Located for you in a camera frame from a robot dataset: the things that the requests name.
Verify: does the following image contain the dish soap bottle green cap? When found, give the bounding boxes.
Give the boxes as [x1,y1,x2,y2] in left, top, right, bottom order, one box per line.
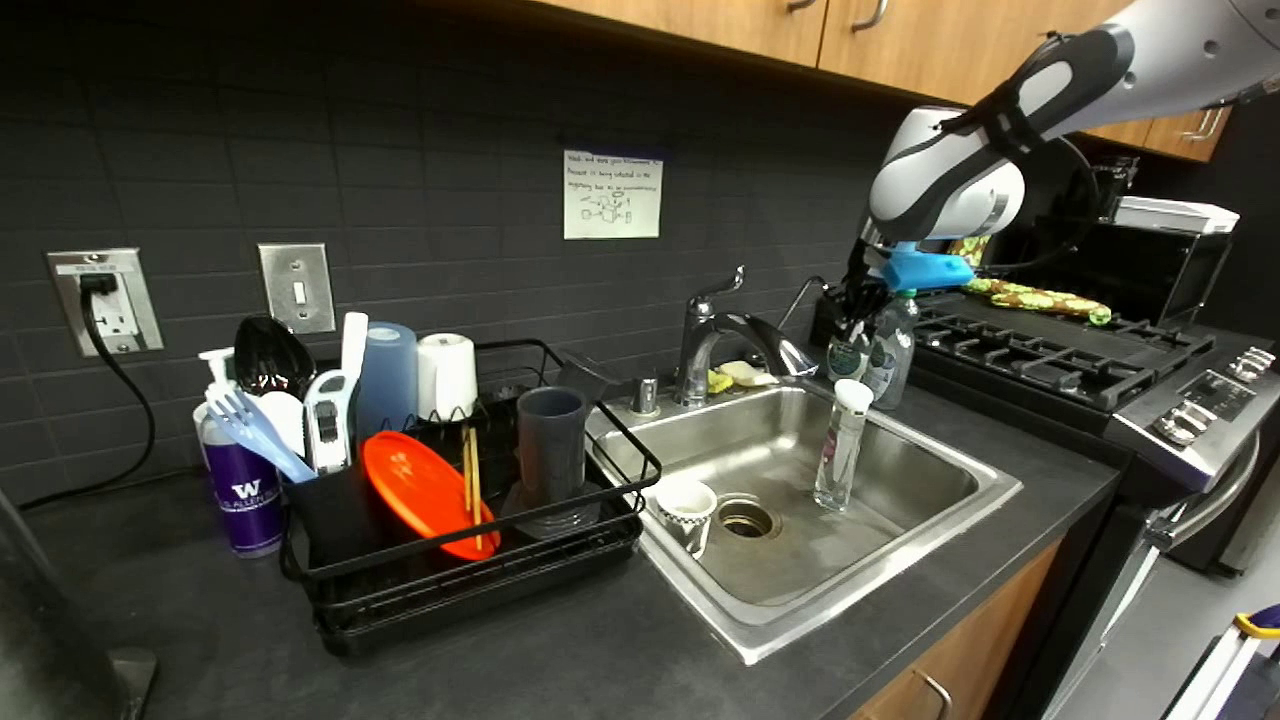
[873,298,928,413]

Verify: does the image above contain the white pump dispenser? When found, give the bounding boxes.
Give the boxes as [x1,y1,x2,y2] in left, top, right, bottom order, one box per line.
[193,340,246,444]

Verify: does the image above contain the yellow cloth on stove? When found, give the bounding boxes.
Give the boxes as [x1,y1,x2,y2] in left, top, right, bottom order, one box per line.
[966,273,1119,334]

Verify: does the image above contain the clear plastic bottle white cap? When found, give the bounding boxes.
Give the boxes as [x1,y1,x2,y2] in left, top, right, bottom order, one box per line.
[814,375,878,516]

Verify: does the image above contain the black ladle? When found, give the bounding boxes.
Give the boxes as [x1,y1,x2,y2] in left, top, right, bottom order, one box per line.
[234,311,316,395]

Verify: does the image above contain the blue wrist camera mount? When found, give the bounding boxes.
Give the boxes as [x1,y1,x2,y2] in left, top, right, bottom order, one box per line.
[882,240,979,301]

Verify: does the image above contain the white handheld thermometer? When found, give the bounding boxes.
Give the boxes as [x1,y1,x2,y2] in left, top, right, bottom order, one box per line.
[302,309,371,471]

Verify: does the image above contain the white cup in sink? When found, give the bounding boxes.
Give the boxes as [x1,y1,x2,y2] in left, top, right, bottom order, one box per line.
[654,476,722,555]

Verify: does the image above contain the stainless gas stove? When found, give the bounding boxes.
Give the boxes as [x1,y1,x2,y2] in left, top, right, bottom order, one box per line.
[912,292,1280,720]

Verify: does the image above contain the green patterned oven mitt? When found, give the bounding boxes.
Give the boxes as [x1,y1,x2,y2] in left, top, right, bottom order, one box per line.
[951,231,1003,273]

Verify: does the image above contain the steel wall power outlet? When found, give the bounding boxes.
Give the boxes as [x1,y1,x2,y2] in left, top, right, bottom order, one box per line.
[49,244,168,359]

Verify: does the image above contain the grey plastic cup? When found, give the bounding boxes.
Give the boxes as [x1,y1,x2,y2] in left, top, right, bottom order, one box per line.
[515,381,594,512]

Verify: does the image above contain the blue translucent container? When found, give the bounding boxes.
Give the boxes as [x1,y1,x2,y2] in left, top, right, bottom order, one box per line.
[351,315,425,439]

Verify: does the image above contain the steel light switch plate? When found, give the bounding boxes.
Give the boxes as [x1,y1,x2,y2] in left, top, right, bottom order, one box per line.
[255,240,342,338]

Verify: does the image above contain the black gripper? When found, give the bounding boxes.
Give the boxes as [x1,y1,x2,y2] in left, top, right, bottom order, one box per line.
[814,235,899,352]

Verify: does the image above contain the clear pump soap bottle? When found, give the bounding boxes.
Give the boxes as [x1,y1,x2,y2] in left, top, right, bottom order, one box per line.
[819,334,883,399]

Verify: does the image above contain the light blue plastic fork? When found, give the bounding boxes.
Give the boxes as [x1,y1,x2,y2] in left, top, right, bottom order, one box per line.
[205,375,319,486]

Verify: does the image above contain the wooden wall cabinets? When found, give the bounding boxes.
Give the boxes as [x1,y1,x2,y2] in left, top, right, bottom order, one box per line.
[536,0,1236,168]

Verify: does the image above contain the orange plate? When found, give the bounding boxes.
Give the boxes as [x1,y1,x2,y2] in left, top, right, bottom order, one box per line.
[355,425,503,564]

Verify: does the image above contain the black wire dish rack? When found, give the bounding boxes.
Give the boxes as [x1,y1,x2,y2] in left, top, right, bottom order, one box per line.
[275,334,667,657]

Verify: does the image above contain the white cylindrical cup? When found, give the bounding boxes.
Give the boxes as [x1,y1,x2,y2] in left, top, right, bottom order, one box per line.
[417,330,480,425]

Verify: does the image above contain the large chrome faucet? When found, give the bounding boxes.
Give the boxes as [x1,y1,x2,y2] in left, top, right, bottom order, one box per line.
[677,260,819,407]

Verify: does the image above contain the black countertop oven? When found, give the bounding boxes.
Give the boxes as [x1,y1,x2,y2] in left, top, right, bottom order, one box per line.
[993,194,1250,334]

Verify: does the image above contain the wooden chopstick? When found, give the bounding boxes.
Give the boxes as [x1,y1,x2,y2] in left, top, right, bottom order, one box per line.
[456,421,478,528]
[467,421,487,528]

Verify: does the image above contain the white paper note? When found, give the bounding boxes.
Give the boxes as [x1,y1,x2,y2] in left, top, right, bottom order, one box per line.
[559,146,667,244]

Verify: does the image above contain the yellow sponge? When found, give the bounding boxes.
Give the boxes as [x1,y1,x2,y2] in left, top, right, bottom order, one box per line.
[703,358,780,399]

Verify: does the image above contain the wooden base cabinets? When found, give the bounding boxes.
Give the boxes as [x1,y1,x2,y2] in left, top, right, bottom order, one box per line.
[851,535,1074,720]

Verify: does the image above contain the black power cable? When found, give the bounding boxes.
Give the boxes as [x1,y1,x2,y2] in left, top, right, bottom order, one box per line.
[15,270,160,512]

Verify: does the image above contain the black angular stand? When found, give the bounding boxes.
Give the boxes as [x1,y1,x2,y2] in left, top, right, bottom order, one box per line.
[0,486,160,720]

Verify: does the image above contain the stainless steel sink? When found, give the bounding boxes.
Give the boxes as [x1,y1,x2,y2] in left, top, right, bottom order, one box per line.
[584,375,1028,667]

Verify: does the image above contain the purple tumbler white W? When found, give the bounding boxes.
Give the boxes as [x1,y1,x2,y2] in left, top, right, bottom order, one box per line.
[196,425,290,559]

